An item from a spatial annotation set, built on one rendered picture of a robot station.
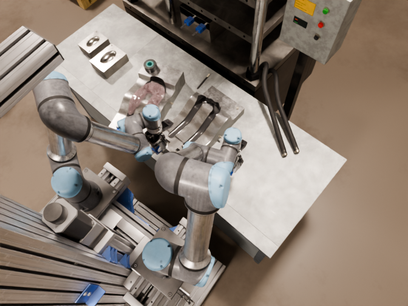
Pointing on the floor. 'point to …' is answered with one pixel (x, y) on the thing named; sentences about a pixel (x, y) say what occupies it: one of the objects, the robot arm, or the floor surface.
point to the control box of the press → (314, 35)
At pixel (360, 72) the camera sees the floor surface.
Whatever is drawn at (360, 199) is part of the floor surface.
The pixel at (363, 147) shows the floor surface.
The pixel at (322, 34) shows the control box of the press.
